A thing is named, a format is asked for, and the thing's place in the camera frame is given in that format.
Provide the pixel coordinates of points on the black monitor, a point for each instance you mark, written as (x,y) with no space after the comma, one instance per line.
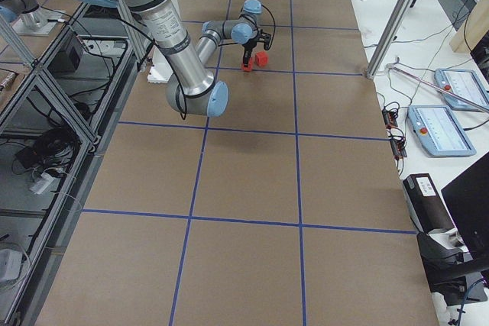
(466,198)

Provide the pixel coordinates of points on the red block start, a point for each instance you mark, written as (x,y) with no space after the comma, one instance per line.
(247,67)

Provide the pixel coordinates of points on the red block center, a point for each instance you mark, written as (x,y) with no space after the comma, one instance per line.
(261,58)

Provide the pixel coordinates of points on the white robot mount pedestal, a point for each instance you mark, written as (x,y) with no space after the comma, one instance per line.
(160,71)

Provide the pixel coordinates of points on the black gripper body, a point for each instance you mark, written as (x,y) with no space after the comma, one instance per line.
(249,46)

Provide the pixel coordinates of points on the far teach pendant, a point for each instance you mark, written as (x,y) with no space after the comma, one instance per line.
(464,83)

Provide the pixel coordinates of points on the teach pendant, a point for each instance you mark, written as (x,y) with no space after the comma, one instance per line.
(464,83)
(439,132)

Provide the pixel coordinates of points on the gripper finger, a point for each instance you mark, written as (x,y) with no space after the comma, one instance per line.
(246,57)

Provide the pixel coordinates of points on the aluminium frame post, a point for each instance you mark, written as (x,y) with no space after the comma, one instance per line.
(387,37)

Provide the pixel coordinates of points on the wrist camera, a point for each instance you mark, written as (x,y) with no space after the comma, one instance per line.
(267,40)

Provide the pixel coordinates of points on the black box with label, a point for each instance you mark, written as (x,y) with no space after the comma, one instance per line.
(426,208)

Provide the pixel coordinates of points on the near teach pendant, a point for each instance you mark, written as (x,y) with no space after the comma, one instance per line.
(439,132)

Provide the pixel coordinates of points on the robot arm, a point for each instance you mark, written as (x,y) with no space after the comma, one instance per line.
(11,10)
(193,89)

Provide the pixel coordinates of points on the aluminium frame rack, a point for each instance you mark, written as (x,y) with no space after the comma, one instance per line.
(57,118)

